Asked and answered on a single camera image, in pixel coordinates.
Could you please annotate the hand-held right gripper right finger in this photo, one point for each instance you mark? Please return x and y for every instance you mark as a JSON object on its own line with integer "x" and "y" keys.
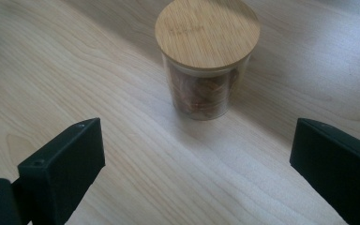
{"x": 340, "y": 168}

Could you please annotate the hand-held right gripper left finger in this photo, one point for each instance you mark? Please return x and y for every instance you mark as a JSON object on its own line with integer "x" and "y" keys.
{"x": 62, "y": 168}

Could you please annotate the small jar with reddish contents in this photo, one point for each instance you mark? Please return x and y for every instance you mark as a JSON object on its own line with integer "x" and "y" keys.
{"x": 206, "y": 34}

